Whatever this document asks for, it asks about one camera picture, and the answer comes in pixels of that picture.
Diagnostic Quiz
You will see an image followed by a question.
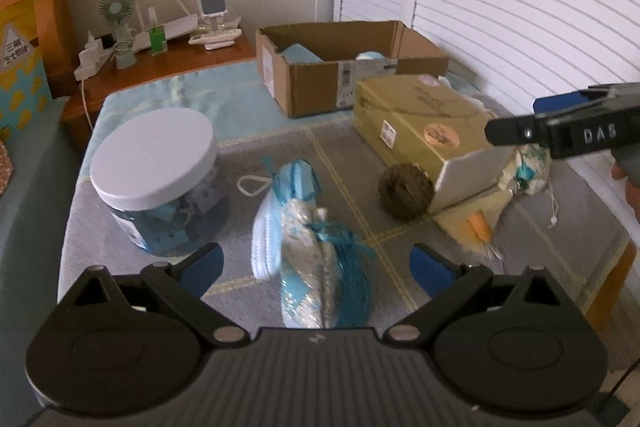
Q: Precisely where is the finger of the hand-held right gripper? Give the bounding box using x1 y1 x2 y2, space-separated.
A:
484 100 640 160
532 81 640 116

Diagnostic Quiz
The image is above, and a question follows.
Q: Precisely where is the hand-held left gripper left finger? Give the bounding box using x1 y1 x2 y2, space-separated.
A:
74 242 250 349

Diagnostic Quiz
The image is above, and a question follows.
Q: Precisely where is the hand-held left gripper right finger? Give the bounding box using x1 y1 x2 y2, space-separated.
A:
383 244 564 349

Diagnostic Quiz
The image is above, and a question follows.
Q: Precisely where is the floral drawstring pouch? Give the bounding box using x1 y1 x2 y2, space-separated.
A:
499 144 559 229

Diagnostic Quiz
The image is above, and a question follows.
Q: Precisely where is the blue sachet with tassel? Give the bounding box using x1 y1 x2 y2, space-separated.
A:
279 199 378 329

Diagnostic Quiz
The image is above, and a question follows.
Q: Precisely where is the brown cardboard box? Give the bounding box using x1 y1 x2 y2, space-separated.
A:
255 20 450 118

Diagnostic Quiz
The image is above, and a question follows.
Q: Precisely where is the person's right hand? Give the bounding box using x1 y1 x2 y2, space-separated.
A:
611 147 640 224

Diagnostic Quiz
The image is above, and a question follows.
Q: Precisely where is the yellow cloth with orange carrot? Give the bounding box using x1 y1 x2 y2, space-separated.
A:
434 191 517 260

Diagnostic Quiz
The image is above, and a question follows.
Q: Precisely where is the brown fuzzy ball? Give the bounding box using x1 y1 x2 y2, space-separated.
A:
378 163 435 222

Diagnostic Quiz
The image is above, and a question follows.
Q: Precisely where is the grey checked blanket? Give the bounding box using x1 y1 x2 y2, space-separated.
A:
58 107 637 334

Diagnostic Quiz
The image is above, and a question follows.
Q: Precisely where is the white elastic loop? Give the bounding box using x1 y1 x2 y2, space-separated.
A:
237 174 274 197

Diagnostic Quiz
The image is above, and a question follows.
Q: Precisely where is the clear jar with white lid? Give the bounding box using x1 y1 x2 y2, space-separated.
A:
89 109 232 258

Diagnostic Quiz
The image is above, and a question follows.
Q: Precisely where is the yellow-green cardboard box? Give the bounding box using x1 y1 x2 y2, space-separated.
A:
353 74 522 215

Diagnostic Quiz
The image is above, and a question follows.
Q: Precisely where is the light blue blanket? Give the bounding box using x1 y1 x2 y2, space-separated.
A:
89 59 361 148

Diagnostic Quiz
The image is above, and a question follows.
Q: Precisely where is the teal bed sheet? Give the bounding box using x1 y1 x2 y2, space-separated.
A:
0 98 103 427

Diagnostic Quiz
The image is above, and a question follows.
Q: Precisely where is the wooden nightstand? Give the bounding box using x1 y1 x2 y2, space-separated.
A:
62 29 259 144

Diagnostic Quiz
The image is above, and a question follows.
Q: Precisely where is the white remote control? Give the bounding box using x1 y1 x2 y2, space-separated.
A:
188 29 241 46

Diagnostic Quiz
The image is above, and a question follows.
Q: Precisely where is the white power strip with plugs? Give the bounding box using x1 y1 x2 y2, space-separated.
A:
74 34 119 83

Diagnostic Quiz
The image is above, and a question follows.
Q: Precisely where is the white router with antennas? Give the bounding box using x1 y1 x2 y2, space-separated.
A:
134 0 202 53

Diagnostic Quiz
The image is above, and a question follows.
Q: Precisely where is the white screen device on stand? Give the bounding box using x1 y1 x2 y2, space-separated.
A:
192 0 242 51

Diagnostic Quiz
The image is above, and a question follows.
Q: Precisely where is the small green desk fan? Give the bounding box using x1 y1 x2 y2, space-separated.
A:
98 0 137 70

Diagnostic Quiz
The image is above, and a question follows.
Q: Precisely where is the yellow and blue printed pillow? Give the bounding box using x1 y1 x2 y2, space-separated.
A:
0 0 54 138

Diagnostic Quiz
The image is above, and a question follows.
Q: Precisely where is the white power cable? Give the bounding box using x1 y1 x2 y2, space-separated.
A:
79 79 97 134

